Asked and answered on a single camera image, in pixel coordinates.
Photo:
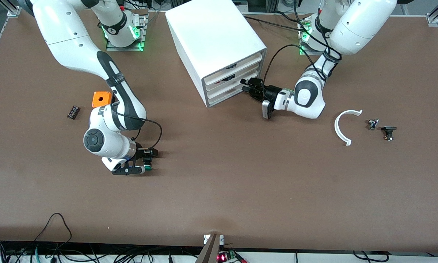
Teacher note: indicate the small black contact block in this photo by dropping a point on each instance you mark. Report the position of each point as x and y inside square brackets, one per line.
[73, 112]

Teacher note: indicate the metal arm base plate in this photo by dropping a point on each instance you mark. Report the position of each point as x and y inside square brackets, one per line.
[306, 52]
[125, 46]

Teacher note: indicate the orange box with hole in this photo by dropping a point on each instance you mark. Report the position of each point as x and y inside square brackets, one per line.
[101, 98]

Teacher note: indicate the green mushroom push button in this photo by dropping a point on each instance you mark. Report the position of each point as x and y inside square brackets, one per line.
[148, 168]

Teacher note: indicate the small grey metal part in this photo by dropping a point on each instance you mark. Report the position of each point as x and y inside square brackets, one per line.
[372, 124]

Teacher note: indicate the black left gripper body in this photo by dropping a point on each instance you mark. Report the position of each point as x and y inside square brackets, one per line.
[271, 92]

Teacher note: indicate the dark part inside drawer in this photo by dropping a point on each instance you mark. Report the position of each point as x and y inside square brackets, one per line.
[232, 67]
[228, 77]

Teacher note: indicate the green circuit board red light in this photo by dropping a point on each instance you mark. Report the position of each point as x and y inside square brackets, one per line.
[226, 256]

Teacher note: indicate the white drawer cabinet grey frame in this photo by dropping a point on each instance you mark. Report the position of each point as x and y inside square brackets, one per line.
[211, 33]

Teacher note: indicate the small black bracket part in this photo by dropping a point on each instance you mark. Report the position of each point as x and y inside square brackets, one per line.
[388, 130]

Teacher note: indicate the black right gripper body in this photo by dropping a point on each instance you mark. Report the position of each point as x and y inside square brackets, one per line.
[141, 153]

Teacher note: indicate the white curved plastic arc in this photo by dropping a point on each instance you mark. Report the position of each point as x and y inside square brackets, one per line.
[336, 128]

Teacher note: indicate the white plastic drawer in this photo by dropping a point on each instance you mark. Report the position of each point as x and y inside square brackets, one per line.
[216, 84]
[218, 90]
[218, 76]
[218, 97]

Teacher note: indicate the tan camera mount post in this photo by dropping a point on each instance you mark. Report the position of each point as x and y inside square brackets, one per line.
[210, 250]

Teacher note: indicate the aluminium frame bracket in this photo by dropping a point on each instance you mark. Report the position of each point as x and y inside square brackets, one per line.
[14, 11]

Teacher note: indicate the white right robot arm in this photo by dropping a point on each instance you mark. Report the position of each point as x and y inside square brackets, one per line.
[69, 36]

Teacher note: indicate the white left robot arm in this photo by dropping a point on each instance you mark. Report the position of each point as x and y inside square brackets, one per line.
[365, 22]

